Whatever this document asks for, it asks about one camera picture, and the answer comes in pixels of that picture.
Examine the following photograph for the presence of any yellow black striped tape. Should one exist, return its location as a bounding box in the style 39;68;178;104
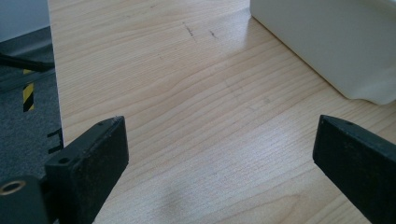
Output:
21;68;35;113

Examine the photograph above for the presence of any aluminium floor rail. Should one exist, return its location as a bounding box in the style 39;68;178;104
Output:
0;69;58;94

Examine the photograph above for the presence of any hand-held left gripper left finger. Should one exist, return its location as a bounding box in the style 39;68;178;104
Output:
44;115;131;224

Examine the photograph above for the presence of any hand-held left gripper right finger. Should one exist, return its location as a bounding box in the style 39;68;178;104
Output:
312;114;396;224

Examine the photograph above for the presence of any black metal stand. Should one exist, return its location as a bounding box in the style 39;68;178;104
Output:
0;51;56;74

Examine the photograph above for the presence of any white plastic bin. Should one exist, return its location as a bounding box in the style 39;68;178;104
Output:
249;0;396;106

